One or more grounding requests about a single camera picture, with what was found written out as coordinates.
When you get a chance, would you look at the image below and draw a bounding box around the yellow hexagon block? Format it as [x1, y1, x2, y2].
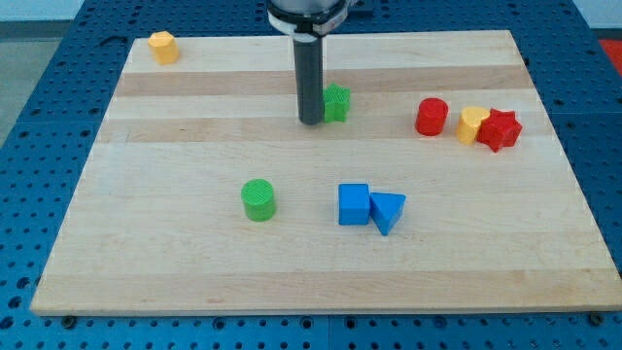
[148, 31, 180, 65]

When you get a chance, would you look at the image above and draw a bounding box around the yellow heart block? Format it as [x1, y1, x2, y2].
[456, 106, 490, 145]

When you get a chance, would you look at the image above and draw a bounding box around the red star block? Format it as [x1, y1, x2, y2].
[476, 109, 523, 153]

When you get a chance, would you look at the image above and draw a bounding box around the blue cube block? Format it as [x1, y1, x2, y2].
[338, 183, 370, 226]

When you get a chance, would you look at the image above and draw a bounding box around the green cylinder block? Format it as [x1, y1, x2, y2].
[241, 178, 276, 222]

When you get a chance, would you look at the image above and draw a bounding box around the blue triangle block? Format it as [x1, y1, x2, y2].
[370, 192, 406, 236]

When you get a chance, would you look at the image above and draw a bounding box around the green star block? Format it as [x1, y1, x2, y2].
[324, 83, 351, 123]

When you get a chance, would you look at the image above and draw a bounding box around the red cylinder block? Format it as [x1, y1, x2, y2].
[415, 97, 449, 136]

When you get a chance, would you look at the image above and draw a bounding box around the light wooden board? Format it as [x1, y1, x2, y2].
[31, 30, 621, 316]

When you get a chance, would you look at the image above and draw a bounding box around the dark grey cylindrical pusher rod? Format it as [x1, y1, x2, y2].
[294, 37, 325, 125]

